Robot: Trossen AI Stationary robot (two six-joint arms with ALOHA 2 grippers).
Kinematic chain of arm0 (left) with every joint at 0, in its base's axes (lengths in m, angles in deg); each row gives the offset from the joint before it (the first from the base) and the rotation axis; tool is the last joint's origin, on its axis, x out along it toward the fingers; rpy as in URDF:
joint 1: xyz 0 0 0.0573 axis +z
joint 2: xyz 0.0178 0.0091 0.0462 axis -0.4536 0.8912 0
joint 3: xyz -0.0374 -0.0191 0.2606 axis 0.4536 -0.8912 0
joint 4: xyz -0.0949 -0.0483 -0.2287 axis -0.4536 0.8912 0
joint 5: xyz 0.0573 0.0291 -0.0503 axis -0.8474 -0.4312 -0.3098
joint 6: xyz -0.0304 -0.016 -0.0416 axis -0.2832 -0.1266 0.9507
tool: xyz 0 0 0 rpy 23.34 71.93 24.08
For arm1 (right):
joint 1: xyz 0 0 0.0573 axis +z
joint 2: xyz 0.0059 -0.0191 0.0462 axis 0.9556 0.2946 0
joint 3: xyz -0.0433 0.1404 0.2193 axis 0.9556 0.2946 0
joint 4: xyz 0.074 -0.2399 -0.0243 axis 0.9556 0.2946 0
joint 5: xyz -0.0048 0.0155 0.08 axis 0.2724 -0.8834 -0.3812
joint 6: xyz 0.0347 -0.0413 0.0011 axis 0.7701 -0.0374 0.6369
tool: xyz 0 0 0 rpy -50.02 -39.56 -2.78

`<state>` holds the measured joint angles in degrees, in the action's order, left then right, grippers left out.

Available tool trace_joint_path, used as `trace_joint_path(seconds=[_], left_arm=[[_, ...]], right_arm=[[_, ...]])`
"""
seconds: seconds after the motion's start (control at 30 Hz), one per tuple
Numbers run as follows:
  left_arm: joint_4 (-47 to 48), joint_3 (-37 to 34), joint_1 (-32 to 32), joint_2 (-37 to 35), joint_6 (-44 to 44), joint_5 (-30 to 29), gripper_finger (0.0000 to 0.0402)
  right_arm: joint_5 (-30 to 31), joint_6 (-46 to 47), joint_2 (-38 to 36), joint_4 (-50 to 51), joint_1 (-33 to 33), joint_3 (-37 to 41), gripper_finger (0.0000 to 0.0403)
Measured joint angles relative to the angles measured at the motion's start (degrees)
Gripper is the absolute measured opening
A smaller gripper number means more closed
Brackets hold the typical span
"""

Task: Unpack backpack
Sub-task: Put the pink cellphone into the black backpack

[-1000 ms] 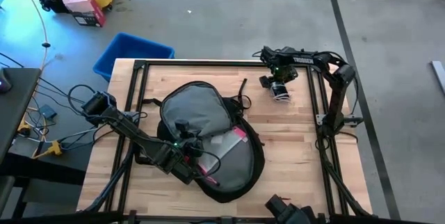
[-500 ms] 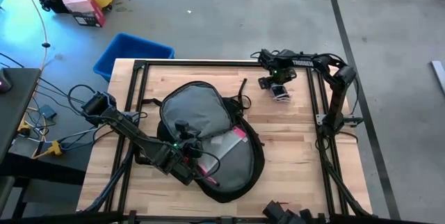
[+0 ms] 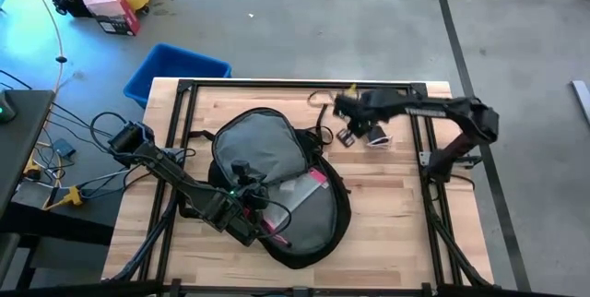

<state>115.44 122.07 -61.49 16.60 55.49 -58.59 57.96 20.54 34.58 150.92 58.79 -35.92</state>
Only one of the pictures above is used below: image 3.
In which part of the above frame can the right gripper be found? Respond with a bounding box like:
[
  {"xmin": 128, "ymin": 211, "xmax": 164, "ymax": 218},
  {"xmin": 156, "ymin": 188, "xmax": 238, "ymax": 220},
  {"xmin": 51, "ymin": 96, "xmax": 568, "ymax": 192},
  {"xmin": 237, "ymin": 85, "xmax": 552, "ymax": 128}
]
[{"xmin": 332, "ymin": 89, "xmax": 403, "ymax": 126}]

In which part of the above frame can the white mesh pouch red trim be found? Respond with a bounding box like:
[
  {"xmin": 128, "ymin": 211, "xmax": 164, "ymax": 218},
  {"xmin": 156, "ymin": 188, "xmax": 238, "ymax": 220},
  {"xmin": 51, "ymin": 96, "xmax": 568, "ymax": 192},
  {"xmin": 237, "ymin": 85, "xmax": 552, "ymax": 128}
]
[{"xmin": 257, "ymin": 166, "xmax": 331, "ymax": 248}]

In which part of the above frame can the black backpack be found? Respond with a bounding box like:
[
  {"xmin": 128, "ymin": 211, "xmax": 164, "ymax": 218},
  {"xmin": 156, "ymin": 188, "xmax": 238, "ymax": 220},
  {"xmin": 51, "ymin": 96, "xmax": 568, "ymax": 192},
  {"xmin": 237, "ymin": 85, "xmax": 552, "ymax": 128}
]
[{"xmin": 177, "ymin": 89, "xmax": 353, "ymax": 270}]

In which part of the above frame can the black phone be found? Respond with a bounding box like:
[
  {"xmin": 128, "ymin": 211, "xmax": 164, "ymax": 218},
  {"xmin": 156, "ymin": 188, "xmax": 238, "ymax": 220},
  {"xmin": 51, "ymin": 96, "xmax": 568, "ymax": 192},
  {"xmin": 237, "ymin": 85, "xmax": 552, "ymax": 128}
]
[{"xmin": 367, "ymin": 125, "xmax": 391, "ymax": 145}]

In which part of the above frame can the blue plastic bin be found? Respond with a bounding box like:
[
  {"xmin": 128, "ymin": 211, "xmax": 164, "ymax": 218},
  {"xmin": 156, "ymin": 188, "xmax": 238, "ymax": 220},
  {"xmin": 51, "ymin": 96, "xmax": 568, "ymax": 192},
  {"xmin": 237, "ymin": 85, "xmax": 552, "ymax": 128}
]
[{"xmin": 123, "ymin": 42, "xmax": 233, "ymax": 109}]

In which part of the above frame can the yellow clamp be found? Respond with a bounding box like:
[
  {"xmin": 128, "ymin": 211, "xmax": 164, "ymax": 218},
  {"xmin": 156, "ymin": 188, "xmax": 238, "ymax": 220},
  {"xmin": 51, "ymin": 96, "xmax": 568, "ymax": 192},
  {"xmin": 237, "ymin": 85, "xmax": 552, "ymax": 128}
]
[{"xmin": 42, "ymin": 184, "xmax": 85, "ymax": 211}]

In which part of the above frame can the grey power adapter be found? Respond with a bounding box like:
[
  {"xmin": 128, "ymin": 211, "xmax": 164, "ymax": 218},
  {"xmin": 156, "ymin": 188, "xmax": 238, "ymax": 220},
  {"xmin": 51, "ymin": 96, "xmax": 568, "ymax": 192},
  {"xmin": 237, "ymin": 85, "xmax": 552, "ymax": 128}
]
[{"xmin": 51, "ymin": 137, "xmax": 77, "ymax": 159}]

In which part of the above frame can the pink cardboard box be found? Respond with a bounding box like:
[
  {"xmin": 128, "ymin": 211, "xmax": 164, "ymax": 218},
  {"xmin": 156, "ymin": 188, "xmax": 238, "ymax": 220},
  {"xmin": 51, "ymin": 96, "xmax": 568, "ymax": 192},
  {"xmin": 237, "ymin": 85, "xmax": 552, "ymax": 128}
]
[{"xmin": 82, "ymin": 0, "xmax": 142, "ymax": 37}]

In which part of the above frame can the grey metal bar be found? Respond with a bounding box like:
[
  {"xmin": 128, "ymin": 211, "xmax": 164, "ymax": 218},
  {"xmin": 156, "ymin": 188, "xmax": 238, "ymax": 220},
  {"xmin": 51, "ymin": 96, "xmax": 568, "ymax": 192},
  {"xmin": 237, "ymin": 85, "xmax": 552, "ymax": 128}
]
[{"xmin": 570, "ymin": 79, "xmax": 590, "ymax": 126}]

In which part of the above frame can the black desk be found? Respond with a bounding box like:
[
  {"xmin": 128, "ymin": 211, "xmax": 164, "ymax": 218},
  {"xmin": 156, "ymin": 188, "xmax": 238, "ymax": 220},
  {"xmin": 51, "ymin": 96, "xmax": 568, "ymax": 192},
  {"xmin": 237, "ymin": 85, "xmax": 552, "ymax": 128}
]
[{"xmin": 0, "ymin": 89, "xmax": 56, "ymax": 218}]

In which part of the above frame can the computer mouse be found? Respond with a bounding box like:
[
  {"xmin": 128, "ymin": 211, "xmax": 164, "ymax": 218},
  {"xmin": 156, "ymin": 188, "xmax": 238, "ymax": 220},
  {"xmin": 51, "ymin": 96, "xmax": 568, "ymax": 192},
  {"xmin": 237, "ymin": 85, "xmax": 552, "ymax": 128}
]
[{"xmin": 0, "ymin": 88, "xmax": 18, "ymax": 125}]

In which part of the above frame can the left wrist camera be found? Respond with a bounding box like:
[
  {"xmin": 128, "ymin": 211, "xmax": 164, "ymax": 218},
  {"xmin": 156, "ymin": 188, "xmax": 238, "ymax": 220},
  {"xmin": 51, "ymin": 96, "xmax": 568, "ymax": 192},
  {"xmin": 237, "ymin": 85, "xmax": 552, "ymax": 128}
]
[{"xmin": 230, "ymin": 159, "xmax": 254, "ymax": 185}]

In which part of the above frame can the black aluminium table frame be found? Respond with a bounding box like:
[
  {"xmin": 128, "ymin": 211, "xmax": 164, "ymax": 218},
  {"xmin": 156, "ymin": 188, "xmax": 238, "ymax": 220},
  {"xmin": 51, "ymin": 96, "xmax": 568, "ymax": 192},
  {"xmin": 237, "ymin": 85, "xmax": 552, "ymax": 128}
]
[{"xmin": 110, "ymin": 77, "xmax": 494, "ymax": 297}]

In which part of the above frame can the white coiled cable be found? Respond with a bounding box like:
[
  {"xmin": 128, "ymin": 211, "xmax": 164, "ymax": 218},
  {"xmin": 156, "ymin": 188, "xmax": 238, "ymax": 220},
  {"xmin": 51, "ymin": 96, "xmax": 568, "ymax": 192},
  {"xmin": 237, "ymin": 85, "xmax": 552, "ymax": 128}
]
[{"xmin": 365, "ymin": 133, "xmax": 394, "ymax": 150}]

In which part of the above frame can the beige hose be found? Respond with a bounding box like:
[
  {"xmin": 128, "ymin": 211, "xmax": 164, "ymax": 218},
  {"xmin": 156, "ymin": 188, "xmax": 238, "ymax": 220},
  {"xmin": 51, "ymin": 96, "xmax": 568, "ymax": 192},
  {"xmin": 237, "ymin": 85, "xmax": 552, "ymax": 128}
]
[{"xmin": 20, "ymin": 0, "xmax": 68, "ymax": 98}]

